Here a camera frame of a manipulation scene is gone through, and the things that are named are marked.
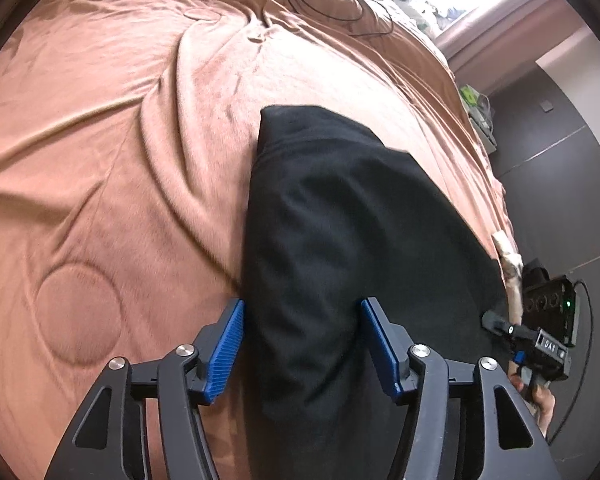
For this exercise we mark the pink curtain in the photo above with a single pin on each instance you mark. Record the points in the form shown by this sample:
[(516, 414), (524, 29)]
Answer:
[(505, 10)]

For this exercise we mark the green packet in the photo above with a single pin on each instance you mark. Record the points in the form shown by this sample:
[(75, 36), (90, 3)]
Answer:
[(467, 94)]

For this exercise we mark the wall socket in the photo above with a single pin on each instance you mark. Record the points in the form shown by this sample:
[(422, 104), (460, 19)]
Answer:
[(547, 106)]

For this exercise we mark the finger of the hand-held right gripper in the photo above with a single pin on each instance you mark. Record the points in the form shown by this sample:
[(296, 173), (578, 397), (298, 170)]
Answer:
[(500, 324)]

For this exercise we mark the white nightstand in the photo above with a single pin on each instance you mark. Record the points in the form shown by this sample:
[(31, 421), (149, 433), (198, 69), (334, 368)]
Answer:
[(482, 120)]

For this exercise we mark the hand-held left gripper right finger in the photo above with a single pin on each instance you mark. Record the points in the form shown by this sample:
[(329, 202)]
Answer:
[(380, 350)]

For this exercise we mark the black jacket with yellow print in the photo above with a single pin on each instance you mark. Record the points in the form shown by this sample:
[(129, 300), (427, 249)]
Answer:
[(330, 235)]

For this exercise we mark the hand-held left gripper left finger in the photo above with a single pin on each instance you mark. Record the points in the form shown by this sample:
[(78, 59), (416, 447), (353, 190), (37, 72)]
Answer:
[(225, 350)]

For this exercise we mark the beige mattress edge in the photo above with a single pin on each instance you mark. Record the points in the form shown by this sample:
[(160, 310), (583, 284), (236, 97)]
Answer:
[(511, 270)]

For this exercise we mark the orange-brown blanket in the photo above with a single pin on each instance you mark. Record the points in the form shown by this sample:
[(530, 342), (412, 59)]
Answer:
[(105, 160)]

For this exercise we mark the person's right hand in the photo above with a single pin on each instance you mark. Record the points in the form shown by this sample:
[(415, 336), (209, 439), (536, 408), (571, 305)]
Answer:
[(545, 402)]

